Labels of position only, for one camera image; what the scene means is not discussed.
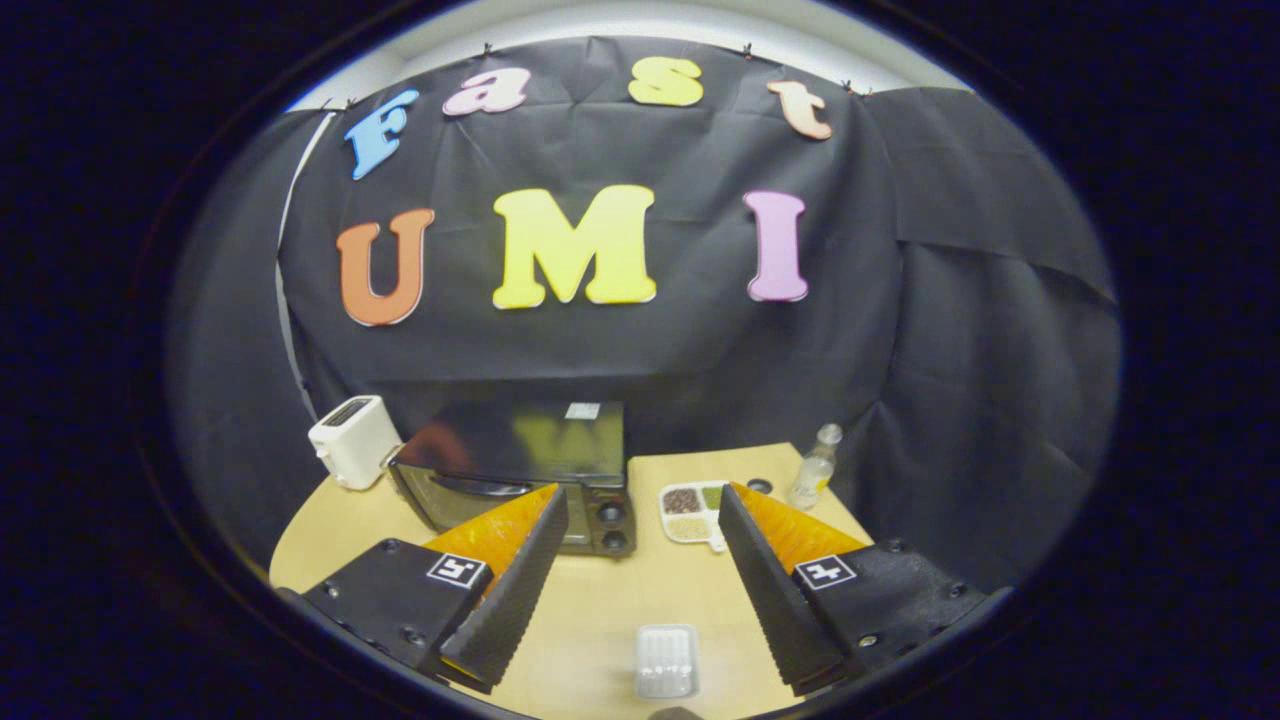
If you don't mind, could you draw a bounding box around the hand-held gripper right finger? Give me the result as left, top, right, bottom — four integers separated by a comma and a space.
717, 482, 1006, 698

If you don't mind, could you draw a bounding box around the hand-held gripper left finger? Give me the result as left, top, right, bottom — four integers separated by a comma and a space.
283, 484, 570, 695

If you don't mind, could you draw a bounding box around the black toaster oven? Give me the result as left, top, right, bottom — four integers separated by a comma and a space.
387, 400, 638, 558

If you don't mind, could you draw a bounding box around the white bread toaster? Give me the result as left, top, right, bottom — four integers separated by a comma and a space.
308, 395, 403, 491

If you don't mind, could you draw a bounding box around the white divided dish with beans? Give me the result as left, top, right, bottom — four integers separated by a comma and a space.
658, 482, 729, 554

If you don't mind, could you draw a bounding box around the clear glass bottle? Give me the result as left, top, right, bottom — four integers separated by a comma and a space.
788, 423, 844, 512

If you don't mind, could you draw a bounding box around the white rectangular tray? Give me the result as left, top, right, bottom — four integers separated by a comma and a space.
635, 624, 700, 700

